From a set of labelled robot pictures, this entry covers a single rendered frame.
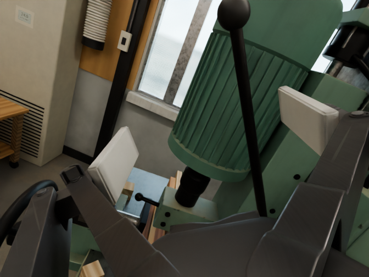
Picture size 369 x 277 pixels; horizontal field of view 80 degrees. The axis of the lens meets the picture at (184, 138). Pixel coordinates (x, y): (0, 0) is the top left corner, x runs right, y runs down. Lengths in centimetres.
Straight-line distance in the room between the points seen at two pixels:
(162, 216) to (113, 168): 37
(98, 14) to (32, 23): 43
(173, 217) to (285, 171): 25
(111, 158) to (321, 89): 33
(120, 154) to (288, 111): 13
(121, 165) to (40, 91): 183
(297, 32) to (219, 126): 16
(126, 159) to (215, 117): 20
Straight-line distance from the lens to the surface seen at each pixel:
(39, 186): 66
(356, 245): 40
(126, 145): 19
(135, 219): 60
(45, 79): 193
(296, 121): 17
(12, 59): 208
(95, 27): 182
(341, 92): 41
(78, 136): 230
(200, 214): 52
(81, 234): 58
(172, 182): 80
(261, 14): 35
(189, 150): 38
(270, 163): 42
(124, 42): 181
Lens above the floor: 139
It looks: 23 degrees down
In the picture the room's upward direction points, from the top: 24 degrees clockwise
